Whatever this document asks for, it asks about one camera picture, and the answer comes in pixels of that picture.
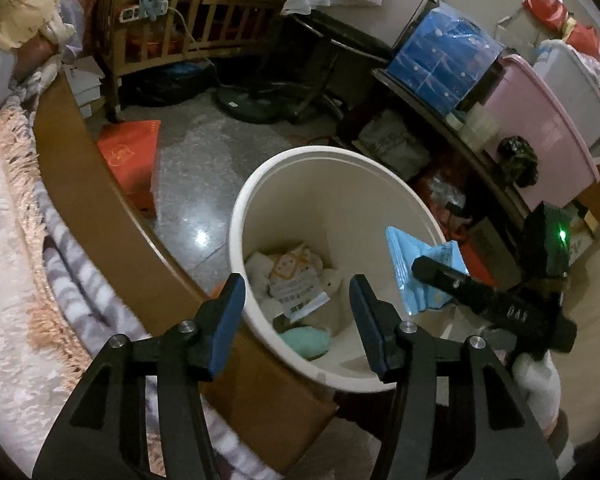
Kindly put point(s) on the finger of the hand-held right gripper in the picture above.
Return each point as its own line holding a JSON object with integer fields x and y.
{"x": 445, "y": 280}

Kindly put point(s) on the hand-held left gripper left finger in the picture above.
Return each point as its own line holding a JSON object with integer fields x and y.
{"x": 230, "y": 320}

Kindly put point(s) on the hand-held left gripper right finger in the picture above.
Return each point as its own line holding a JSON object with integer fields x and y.
{"x": 365, "y": 320}

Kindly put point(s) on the blue packet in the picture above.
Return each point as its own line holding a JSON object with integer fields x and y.
{"x": 410, "y": 265}

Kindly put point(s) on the green fluffy sock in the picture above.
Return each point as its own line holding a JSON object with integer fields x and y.
{"x": 305, "y": 341}

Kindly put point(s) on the white plastic bucket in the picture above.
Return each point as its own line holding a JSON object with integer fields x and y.
{"x": 320, "y": 200}

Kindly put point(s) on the person's right hand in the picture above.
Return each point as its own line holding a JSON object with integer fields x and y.
{"x": 540, "y": 385}

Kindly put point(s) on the brown cardboard box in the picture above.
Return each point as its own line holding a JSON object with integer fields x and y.
{"x": 490, "y": 247}

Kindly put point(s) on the white printed packet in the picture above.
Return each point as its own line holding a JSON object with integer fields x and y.
{"x": 290, "y": 270}

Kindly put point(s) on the grey striped blanket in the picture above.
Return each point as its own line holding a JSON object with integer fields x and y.
{"x": 100, "y": 310}

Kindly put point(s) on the dark wooden shelf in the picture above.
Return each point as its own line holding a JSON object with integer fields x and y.
{"x": 460, "y": 150}

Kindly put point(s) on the black plastic bag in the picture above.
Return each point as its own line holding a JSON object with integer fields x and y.
{"x": 519, "y": 160}

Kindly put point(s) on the white plastic bag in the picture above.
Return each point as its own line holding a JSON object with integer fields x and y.
{"x": 392, "y": 142}

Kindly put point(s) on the pink storage box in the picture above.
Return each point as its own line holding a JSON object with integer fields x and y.
{"x": 540, "y": 125}

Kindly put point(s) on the blue storage box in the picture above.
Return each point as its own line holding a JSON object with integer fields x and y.
{"x": 440, "y": 60}

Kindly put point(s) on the white storage box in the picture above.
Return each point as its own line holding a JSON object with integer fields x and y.
{"x": 575, "y": 85}

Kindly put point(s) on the black metal stool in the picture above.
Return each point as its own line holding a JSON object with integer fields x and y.
{"x": 340, "y": 35}

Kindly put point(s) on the white flat boxes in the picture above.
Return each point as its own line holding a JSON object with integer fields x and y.
{"x": 87, "y": 85}

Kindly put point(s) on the red bag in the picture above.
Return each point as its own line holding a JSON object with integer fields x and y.
{"x": 545, "y": 2}

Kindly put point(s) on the wooden crib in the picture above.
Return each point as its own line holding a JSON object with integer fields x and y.
{"x": 190, "y": 25}

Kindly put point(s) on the grey-blue cloth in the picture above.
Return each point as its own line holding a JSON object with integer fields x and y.
{"x": 147, "y": 0}

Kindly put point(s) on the wooden bed frame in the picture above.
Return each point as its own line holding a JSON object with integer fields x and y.
{"x": 100, "y": 200}

